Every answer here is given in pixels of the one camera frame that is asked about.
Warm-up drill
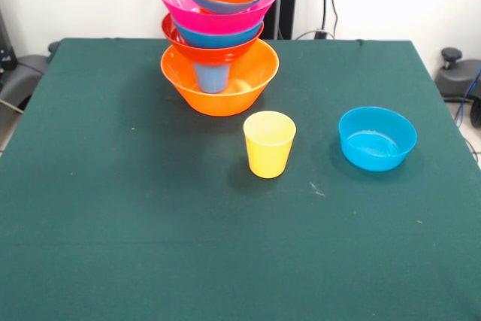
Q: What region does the wide red bowl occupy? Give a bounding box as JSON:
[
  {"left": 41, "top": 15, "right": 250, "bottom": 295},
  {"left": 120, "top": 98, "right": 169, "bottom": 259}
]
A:
[{"left": 161, "top": 12, "right": 265, "bottom": 65}]

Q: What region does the blue cup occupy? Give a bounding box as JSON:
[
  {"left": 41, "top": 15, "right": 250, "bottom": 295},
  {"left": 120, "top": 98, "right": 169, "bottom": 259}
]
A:
[{"left": 192, "top": 62, "right": 231, "bottom": 94}]

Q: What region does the large orange bowl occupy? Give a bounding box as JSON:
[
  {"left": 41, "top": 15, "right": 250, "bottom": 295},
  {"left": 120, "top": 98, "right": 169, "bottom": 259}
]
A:
[{"left": 160, "top": 38, "right": 280, "bottom": 117}]

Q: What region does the yellow cup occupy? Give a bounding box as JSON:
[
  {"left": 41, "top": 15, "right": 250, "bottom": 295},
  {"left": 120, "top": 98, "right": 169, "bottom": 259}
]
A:
[{"left": 242, "top": 111, "right": 297, "bottom": 179}]

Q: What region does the small teal blue bowl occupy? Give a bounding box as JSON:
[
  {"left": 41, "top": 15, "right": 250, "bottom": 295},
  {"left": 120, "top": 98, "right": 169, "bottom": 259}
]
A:
[{"left": 338, "top": 106, "right": 418, "bottom": 172}]

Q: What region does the dark green table cloth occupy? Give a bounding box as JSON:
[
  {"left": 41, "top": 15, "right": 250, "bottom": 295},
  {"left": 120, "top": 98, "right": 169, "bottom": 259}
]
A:
[{"left": 0, "top": 38, "right": 481, "bottom": 321}]

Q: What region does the black wall cable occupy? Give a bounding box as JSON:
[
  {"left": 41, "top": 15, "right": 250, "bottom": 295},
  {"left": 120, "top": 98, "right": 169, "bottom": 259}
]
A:
[{"left": 296, "top": 0, "right": 339, "bottom": 40}]

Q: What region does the black pedestal leg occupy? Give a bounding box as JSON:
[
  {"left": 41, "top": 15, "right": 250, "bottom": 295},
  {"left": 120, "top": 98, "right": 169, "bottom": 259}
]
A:
[
  {"left": 435, "top": 47, "right": 481, "bottom": 129},
  {"left": 0, "top": 41, "right": 59, "bottom": 111}
]

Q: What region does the blue cable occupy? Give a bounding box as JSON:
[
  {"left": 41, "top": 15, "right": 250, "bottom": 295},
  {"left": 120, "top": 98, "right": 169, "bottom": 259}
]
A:
[{"left": 454, "top": 68, "right": 481, "bottom": 126}]

